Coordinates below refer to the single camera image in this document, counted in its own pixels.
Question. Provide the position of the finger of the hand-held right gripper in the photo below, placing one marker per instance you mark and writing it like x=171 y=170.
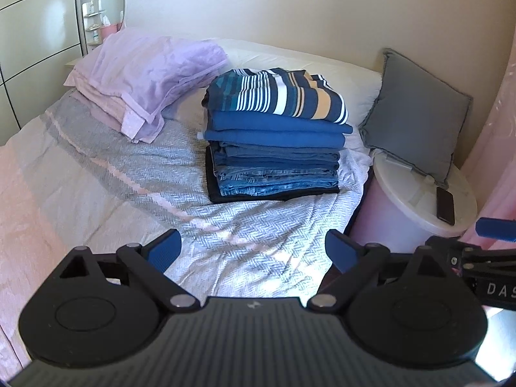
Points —
x=496 y=229
x=447 y=250

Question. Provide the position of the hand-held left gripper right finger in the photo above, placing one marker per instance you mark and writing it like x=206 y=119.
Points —
x=340 y=250

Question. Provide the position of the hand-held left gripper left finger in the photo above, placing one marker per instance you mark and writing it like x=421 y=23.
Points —
x=165 y=250

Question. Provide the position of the striped knit sweater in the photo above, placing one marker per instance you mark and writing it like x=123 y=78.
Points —
x=282 y=92

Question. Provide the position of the stack of folded blue clothes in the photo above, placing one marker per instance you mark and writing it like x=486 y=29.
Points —
x=213 y=195

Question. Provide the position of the black smartphone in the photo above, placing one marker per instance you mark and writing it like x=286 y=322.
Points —
x=446 y=205

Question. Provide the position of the white round lidded bin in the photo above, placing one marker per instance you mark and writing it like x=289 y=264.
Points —
x=407 y=205

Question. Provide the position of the light blue folded jeans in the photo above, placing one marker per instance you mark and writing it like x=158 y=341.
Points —
x=278 y=183

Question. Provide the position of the dark blue folded jeans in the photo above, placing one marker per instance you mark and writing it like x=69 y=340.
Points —
x=278 y=157

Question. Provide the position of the blue folded sweater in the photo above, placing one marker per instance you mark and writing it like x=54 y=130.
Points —
x=274 y=123
x=274 y=139

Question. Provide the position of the grey cushion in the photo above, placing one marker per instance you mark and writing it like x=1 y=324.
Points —
x=415 y=117

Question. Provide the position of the lilac pillow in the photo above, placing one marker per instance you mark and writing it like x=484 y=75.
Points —
x=157 y=72

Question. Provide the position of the white pillow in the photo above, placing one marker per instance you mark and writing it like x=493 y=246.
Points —
x=322 y=68

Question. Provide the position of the pink box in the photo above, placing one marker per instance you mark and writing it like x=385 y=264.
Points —
x=109 y=31

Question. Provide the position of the small white shelf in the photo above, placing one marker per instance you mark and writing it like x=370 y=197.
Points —
x=93 y=20

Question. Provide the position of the white wardrobe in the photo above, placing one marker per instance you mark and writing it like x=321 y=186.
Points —
x=32 y=48

